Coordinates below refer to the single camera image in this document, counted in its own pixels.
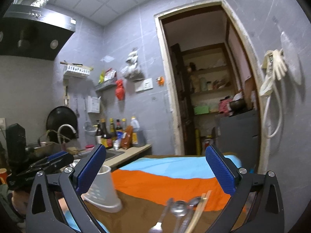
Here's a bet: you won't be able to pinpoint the black pot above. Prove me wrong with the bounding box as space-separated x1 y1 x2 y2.
230 99 246 111

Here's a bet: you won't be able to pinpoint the wooden spatula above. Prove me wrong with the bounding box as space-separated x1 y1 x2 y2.
63 79 71 106

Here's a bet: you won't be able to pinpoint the blue white bag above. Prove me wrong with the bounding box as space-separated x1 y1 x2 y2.
113 132 124 150

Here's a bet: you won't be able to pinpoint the round black pan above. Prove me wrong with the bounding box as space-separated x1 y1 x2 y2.
46 105 79 142

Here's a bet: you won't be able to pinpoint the metal strainer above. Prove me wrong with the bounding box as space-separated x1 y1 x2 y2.
84 97 97 136

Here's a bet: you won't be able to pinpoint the person's left hand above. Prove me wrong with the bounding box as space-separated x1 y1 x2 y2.
12 189 30 214

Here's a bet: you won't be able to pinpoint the metal fork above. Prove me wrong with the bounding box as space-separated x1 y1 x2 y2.
148 198 174 233

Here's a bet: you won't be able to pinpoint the black range hood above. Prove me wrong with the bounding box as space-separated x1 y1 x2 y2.
0 3 77 61

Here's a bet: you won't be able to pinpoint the red cap sauce bottle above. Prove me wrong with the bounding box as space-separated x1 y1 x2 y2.
115 119 123 139

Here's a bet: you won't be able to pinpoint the door frame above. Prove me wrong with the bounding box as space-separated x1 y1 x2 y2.
154 0 271 175

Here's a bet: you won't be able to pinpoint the green box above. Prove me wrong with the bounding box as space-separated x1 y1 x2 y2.
194 104 211 115

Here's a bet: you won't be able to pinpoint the curved steel faucet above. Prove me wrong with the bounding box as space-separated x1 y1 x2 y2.
58 124 78 149

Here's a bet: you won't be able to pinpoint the person's left forearm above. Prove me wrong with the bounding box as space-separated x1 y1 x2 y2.
0 183 26 226

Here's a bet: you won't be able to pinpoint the beige kitchen counter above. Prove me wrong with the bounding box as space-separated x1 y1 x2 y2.
104 144 152 171

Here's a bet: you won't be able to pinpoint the metal spoon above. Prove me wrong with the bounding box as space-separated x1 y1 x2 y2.
170 200 188 233
181 196 203 233

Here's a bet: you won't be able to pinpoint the red white packet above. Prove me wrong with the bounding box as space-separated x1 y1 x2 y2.
104 68 117 81

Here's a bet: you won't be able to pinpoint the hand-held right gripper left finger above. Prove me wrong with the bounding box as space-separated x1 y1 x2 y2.
26 144 107 233

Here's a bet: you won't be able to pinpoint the pink cloth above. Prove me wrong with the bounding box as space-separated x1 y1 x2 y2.
219 97 234 115

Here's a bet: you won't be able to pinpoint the red plastic bag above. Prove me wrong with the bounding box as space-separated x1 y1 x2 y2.
115 79 126 101

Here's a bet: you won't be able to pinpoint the red brown packet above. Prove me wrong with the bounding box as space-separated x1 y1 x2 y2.
120 125 134 150

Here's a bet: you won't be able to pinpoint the wooden chopstick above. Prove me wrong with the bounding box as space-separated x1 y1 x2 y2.
187 192 207 233
192 190 212 233

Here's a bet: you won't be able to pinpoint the white plastic utensil basket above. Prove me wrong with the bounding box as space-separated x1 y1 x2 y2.
80 165 123 214

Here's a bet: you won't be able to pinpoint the white wall switch socket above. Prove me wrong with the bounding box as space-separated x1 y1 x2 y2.
135 78 154 93

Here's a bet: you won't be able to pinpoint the white slotted wall basket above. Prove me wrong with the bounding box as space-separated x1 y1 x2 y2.
64 64 92 79

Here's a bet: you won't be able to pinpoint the cream rubber glove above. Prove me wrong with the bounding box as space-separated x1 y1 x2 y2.
259 50 275 97
272 49 289 81

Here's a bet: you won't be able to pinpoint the oil jug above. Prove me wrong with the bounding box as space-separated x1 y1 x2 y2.
130 116 146 147

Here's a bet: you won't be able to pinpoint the steel sink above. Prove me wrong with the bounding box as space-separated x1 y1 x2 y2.
80 149 126 162

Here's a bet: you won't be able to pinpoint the brown cap sauce bottle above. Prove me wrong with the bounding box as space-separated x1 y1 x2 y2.
100 119 112 149

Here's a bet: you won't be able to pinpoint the grey cabinet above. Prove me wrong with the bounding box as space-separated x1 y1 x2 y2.
215 109 259 169

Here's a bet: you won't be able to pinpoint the metal wall rack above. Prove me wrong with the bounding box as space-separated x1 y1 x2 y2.
95 81 117 92

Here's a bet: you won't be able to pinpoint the white wall caddy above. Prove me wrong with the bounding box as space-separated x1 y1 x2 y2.
87 96 101 113

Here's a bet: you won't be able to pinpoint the clear plastic bag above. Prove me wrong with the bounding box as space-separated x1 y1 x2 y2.
121 49 144 81

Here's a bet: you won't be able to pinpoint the wooden shelf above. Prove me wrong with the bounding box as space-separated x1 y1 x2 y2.
170 42 234 156

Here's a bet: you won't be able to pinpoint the striped blanket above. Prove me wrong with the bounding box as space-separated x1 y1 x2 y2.
58 154 246 233

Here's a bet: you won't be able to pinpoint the yellow cap sauce bottle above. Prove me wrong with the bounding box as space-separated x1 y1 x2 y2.
109 118 117 142

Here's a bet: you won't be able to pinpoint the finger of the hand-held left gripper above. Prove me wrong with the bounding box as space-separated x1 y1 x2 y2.
36 156 74 174
30 151 73 168

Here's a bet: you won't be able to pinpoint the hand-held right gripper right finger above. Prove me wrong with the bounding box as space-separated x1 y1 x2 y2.
205 144 285 233

